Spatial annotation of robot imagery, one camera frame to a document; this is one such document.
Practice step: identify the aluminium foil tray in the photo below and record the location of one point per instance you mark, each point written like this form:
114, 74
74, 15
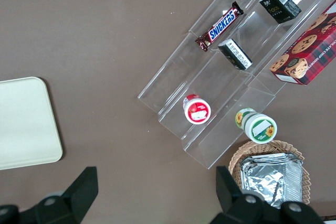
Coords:
273, 176

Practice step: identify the clear acrylic stepped shelf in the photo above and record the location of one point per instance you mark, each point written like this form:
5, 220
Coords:
199, 85

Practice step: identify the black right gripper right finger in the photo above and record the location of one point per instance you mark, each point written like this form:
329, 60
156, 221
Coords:
236, 208

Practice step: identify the small black carton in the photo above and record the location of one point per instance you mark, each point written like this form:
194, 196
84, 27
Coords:
280, 5
235, 54

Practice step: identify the red lid jar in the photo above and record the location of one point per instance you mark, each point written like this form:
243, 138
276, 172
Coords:
197, 111

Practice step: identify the light wicker basket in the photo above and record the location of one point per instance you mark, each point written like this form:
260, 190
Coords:
237, 161

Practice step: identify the cream plastic tray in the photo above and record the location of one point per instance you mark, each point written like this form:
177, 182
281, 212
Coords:
26, 124

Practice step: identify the red tartan cookie box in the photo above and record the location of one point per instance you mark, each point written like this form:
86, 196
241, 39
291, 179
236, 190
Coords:
309, 53

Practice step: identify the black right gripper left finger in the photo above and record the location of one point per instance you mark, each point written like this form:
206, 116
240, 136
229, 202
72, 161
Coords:
65, 208

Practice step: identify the Snickers chocolate bar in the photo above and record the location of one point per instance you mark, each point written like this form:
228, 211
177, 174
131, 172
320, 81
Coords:
220, 26

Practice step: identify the green lid jar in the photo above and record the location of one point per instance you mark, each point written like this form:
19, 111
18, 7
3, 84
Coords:
262, 128

